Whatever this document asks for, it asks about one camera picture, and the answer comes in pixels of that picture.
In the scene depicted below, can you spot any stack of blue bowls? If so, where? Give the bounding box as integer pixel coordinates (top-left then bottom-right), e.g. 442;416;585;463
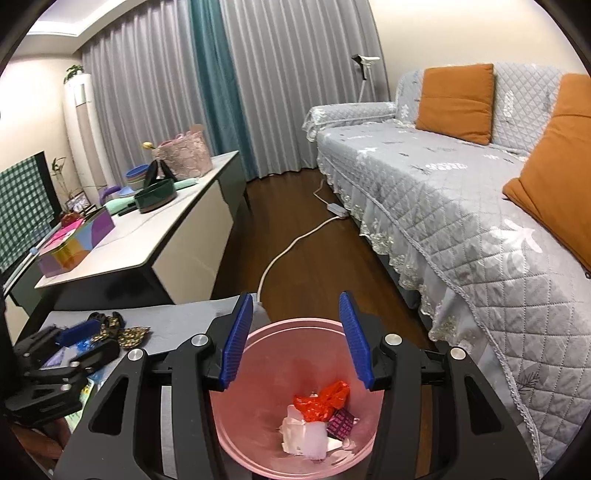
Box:
126;165;151;192

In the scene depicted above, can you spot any grey cloth mat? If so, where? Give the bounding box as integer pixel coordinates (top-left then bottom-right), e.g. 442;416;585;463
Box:
14;295;273;480

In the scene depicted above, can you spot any white coffee table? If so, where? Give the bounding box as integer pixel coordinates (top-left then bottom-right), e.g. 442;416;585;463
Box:
9;150;252;319

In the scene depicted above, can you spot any white power cable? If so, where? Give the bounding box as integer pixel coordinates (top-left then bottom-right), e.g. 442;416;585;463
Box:
257;215;335;305

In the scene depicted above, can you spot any white floor lamp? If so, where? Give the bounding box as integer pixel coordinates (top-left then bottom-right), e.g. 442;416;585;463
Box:
352;54;382;102

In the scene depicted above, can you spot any mint green tray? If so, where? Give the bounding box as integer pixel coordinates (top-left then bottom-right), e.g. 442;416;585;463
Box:
104;178;199;200

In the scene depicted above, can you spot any light green packet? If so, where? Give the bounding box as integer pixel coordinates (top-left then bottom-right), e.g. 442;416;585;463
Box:
62;376;100;432

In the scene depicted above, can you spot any grey quilted sofa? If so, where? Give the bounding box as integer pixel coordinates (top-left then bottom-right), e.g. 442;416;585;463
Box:
302;62;591;472

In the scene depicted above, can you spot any bamboo plant in vase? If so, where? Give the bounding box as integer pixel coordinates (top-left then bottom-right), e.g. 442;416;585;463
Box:
51;157;71;208

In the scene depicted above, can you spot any gold patterned wrapper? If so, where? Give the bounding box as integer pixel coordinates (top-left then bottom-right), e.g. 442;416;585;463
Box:
90;324;151;348

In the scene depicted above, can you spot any white crumpled tissue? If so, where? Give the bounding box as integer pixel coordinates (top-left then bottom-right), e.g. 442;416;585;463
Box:
280;405;331;460

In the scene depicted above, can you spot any red plastic bag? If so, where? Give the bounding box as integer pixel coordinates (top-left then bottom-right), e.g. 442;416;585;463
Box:
293;381;351;423

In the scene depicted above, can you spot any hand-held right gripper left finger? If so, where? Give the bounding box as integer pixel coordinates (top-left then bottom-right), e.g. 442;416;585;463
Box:
54;293;254;480

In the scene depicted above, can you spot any purple printed wrapper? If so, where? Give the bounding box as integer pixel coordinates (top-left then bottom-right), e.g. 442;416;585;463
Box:
327;408;356;439

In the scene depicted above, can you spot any green checked cloth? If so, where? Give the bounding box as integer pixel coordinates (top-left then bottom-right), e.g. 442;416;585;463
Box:
0;154;54;273

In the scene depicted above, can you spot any pink plastic bin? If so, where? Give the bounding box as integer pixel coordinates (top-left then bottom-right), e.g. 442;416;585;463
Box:
208;318;384;478

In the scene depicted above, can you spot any white tower air conditioner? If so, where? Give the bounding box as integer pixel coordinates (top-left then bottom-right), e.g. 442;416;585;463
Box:
62;73;116;204

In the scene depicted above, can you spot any teal curtain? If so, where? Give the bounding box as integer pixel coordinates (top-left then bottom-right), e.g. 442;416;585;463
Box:
189;0;259;181

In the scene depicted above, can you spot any translucent purple wrapper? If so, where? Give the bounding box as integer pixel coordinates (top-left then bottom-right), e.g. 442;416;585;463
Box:
39;348;77;370

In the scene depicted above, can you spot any white plastic scrap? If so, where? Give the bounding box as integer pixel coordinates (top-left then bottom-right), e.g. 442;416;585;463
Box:
325;436;358;462

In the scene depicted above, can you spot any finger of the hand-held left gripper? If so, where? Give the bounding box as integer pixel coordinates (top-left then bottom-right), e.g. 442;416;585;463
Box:
13;320;101;365
23;340;122;384

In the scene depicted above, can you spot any black wrapper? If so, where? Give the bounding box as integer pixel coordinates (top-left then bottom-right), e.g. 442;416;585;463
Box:
87;311;124;329

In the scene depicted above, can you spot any pink lace basket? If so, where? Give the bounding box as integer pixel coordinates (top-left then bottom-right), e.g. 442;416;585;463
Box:
152;124;213;181

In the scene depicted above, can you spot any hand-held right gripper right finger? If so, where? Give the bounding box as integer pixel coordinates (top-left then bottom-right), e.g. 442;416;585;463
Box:
338;291;541;480

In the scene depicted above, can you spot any grey curtain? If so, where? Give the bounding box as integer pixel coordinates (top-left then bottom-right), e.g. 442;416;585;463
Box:
82;9;218;185
221;0;384;178

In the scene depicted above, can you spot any colourful tin box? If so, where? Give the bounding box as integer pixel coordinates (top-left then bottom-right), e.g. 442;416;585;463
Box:
37;208;116;278

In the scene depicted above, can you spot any orange cushion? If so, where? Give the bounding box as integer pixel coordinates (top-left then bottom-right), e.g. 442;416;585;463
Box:
416;63;496;145
502;73;591;273

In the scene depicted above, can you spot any dark green round container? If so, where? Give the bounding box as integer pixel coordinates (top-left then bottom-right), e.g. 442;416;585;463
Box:
134;178;177;214

